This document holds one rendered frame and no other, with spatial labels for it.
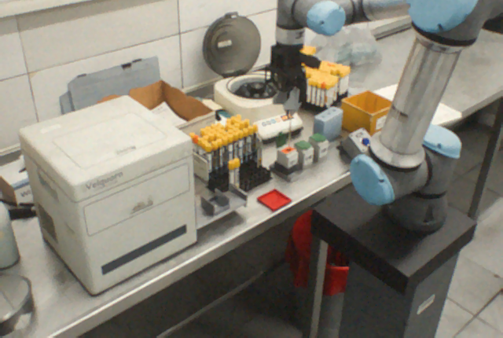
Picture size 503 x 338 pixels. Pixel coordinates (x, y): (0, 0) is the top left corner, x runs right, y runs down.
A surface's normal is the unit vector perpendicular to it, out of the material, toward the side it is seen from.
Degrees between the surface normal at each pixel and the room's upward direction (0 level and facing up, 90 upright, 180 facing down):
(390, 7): 109
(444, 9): 82
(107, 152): 0
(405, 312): 90
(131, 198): 90
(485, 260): 0
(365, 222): 4
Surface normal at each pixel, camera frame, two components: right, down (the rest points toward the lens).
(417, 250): 0.06, -0.82
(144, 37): 0.66, 0.41
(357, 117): -0.78, 0.32
